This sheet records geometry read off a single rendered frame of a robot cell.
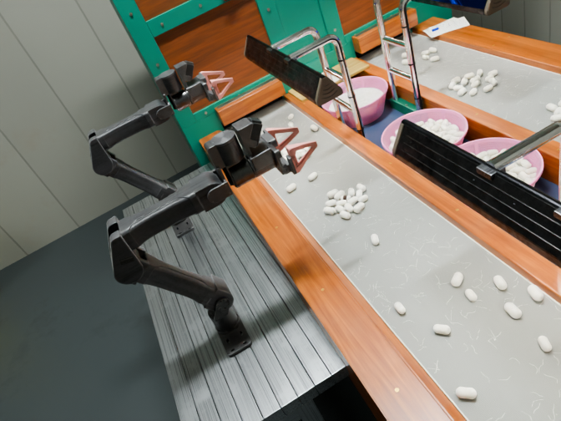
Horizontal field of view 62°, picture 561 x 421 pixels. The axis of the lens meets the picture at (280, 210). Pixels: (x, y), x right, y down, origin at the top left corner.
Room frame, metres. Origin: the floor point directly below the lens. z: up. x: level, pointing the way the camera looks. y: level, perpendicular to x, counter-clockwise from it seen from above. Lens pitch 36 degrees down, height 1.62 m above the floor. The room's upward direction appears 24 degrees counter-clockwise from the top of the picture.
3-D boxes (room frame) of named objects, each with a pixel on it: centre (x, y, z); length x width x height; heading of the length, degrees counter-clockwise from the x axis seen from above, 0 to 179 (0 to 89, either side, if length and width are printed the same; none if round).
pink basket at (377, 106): (1.66, -0.45, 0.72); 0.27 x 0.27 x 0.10
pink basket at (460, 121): (1.23, -0.52, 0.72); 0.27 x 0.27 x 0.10
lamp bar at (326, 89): (1.45, -0.20, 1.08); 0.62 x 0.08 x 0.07; 9
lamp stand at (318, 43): (1.46, -0.28, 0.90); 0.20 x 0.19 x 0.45; 9
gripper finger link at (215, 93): (1.51, 0.01, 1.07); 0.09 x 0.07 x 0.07; 100
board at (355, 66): (1.88, -0.42, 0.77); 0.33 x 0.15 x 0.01; 99
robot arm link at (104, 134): (1.49, 0.35, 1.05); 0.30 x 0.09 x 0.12; 100
